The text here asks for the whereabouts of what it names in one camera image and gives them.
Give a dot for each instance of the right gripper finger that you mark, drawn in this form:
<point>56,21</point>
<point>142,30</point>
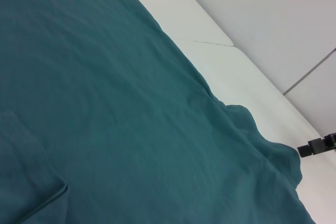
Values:
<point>320,146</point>

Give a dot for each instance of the teal blue t-shirt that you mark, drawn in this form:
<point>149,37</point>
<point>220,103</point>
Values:
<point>105,77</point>

